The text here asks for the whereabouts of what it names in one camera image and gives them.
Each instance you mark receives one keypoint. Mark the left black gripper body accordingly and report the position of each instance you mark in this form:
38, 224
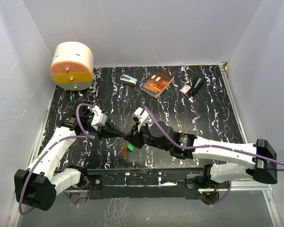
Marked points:
90, 128

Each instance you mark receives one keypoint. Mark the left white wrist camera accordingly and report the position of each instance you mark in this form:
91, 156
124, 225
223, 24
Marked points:
99, 118

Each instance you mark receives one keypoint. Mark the black rectangular case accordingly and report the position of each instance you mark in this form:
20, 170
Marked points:
196, 84

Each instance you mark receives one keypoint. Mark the round pastel drawer cabinet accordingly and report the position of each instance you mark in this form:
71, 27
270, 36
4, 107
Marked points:
72, 66

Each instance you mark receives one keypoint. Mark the small red white card box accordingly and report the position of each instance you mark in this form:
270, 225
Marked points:
185, 89

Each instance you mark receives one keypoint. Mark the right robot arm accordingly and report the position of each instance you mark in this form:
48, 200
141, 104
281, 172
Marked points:
239, 161

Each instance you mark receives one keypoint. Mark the orange paperback book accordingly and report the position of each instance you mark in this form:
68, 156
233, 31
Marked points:
157, 83

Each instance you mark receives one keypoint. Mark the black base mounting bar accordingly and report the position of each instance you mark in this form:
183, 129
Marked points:
147, 183

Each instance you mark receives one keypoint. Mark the red keyring opener tool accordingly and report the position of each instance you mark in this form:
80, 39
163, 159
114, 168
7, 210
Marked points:
123, 152

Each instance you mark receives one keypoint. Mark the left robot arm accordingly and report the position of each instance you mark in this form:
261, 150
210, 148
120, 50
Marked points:
37, 186

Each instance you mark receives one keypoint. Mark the teal and white stapler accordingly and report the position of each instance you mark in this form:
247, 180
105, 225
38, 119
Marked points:
128, 80

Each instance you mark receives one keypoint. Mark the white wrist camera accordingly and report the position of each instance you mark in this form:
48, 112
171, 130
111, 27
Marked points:
99, 118
140, 116

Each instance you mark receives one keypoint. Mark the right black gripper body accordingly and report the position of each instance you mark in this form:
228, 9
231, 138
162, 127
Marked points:
143, 136

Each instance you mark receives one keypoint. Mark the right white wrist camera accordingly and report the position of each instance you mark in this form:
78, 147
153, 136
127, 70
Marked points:
140, 116

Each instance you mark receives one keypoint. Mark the green tagged key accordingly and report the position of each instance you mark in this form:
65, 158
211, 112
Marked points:
130, 147

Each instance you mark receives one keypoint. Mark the aluminium frame rail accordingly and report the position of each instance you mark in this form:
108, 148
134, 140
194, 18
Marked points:
157, 198

